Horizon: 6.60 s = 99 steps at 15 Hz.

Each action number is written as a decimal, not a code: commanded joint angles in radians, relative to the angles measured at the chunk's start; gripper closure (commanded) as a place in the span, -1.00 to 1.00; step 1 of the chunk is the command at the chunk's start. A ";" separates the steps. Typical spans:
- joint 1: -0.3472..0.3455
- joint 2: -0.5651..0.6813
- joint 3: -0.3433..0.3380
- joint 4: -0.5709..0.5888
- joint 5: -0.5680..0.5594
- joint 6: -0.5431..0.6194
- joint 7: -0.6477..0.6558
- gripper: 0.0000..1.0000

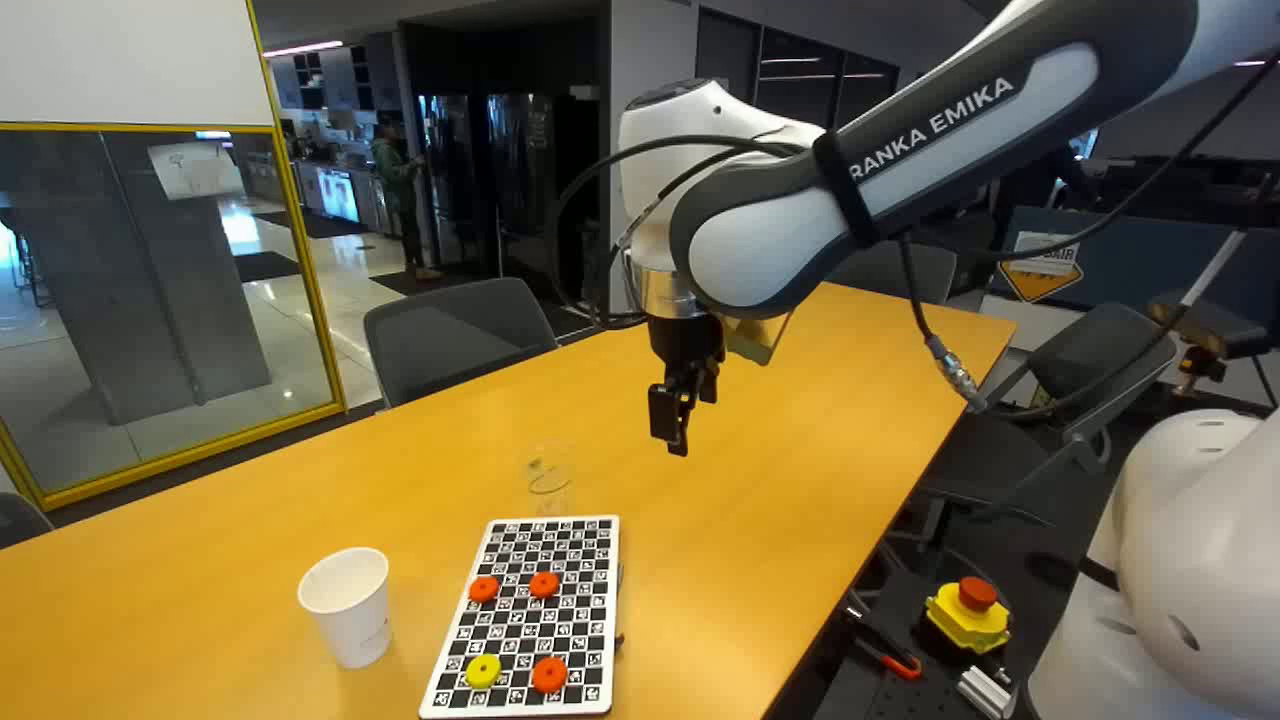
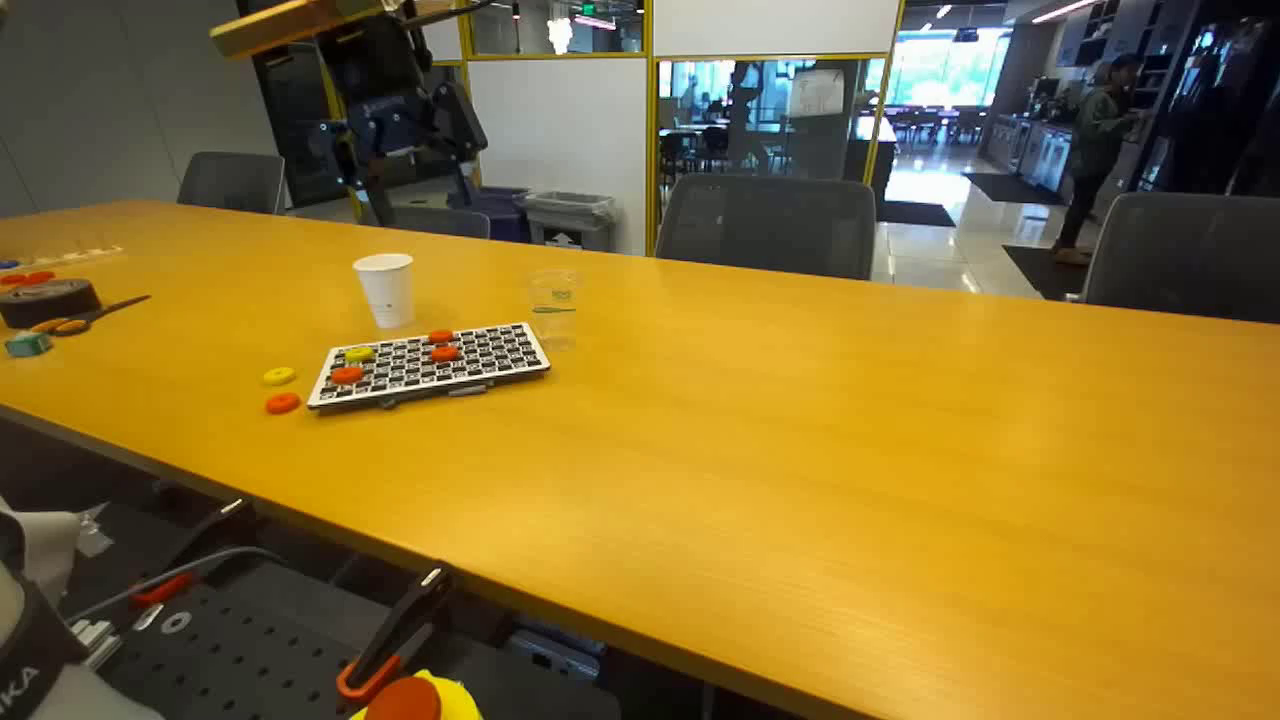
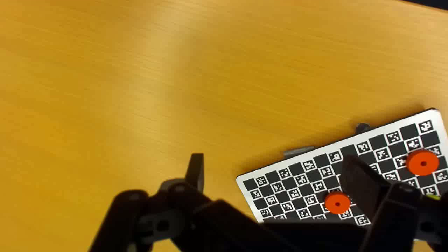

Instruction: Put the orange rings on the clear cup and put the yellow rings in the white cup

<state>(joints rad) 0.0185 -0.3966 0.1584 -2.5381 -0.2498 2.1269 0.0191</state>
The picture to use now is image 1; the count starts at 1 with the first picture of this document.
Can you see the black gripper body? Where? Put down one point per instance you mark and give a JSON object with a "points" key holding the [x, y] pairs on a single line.
{"points": [[687, 353]]}

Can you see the silver metal block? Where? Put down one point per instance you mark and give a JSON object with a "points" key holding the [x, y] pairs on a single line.
{"points": [[986, 690]]}

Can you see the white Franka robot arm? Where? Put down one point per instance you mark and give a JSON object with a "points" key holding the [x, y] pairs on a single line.
{"points": [[775, 226]]}

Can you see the yellow emergency stop button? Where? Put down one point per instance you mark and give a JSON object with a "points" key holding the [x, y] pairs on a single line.
{"points": [[971, 619]]}

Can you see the black office chair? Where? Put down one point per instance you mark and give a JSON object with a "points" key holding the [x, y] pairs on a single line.
{"points": [[1095, 360]]}

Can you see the yellow diamond sign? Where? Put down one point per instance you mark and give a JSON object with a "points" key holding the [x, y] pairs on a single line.
{"points": [[1040, 277]]}

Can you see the white hexagon patterned board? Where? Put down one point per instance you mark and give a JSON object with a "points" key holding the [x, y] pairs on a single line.
{"points": [[560, 626]]}

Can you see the person in background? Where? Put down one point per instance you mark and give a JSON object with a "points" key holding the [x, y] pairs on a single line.
{"points": [[399, 175]]}

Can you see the white paper cup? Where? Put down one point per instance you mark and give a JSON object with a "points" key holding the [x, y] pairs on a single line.
{"points": [[345, 604]]}

